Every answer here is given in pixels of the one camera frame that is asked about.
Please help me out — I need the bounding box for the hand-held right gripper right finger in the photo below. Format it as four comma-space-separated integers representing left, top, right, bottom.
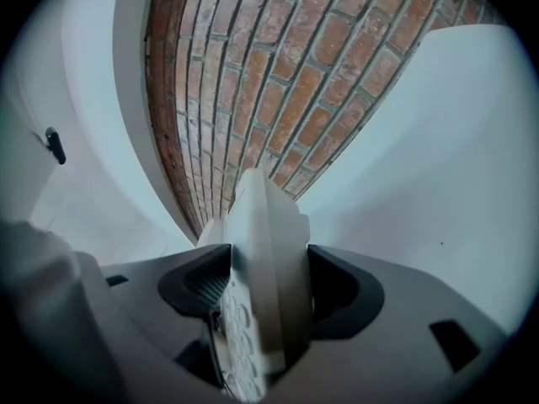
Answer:
269, 244, 510, 404

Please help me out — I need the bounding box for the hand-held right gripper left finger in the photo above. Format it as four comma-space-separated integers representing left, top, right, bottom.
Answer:
77, 243, 233, 404

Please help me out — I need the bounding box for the white desk telephone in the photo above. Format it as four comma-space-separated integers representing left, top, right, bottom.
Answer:
196, 167, 315, 404

